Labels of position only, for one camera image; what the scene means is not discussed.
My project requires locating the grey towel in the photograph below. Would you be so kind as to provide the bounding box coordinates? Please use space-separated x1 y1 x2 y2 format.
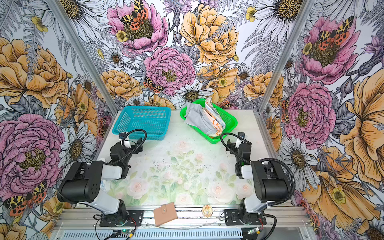
185 103 217 137

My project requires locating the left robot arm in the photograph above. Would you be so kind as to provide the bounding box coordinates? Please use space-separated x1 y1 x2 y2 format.
57 138 146 226

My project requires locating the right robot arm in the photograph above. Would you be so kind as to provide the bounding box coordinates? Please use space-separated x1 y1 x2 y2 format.
224 140 296 225

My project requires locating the green plastic basket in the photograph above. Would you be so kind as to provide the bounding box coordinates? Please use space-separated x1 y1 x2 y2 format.
180 98 238 144

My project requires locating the orange patterned white towel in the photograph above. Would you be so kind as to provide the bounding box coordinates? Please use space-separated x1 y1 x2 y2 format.
204 98 226 138

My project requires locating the teal plastic basket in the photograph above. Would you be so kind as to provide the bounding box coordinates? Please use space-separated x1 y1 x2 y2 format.
112 106 171 141

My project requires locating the brown leather wallet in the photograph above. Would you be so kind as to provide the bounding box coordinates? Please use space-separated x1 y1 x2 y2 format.
153 203 178 227

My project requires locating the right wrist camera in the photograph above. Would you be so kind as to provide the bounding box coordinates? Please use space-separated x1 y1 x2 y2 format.
236 132 246 148

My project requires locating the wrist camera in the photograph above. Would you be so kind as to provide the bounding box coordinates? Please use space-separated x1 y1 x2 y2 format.
236 132 246 148
119 132 131 149

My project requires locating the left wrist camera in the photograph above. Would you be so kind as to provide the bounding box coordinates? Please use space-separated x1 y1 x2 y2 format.
119 132 131 149

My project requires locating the right black corrugated cable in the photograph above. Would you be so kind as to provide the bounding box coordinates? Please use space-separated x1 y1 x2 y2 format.
220 132 297 208

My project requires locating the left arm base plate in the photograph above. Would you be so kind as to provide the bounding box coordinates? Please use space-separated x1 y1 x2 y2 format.
100 210 144 227

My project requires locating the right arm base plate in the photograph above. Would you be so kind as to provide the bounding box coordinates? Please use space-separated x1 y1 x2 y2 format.
224 209 267 226

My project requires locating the aluminium front rail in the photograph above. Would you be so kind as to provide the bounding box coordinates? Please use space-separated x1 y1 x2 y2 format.
50 204 316 240

